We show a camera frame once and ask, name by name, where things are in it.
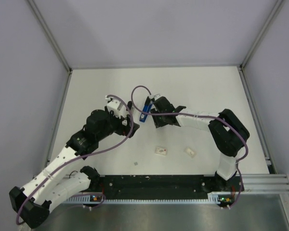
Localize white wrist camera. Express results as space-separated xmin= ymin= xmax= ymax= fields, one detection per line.
xmin=105 ymin=96 xmax=127 ymax=118
xmin=148 ymin=94 xmax=161 ymax=102

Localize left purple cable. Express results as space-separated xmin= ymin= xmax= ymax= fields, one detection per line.
xmin=15 ymin=95 xmax=135 ymax=226

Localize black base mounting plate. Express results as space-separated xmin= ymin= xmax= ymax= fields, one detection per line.
xmin=89 ymin=175 xmax=239 ymax=200

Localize purple cable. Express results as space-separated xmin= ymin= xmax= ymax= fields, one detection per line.
xmin=131 ymin=85 xmax=250 ymax=209
xmin=15 ymin=95 xmax=135 ymax=226

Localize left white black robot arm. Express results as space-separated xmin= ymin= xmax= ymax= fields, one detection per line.
xmin=9 ymin=105 xmax=139 ymax=229

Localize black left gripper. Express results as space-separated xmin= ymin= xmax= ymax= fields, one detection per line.
xmin=96 ymin=106 xmax=139 ymax=141

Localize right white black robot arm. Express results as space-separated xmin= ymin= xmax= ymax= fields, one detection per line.
xmin=150 ymin=96 xmax=250 ymax=191

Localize grey black stapler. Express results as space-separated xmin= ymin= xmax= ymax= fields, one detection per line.
xmin=127 ymin=101 xmax=135 ymax=117

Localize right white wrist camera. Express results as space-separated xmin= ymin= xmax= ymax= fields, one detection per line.
xmin=148 ymin=94 xmax=161 ymax=102

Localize open white staple box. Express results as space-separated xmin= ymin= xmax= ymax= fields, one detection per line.
xmin=184 ymin=147 xmax=197 ymax=158

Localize blue black stapler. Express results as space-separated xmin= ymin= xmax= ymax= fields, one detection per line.
xmin=139 ymin=96 xmax=153 ymax=123

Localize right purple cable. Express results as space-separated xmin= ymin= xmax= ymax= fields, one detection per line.
xmin=131 ymin=85 xmax=250 ymax=209

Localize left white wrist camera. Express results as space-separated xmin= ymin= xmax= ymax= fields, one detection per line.
xmin=105 ymin=96 xmax=127 ymax=118

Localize grey slotted cable duct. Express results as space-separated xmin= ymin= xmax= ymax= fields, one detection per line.
xmin=62 ymin=191 xmax=222 ymax=205

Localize white red staple box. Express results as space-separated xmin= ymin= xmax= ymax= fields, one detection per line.
xmin=155 ymin=147 xmax=167 ymax=156

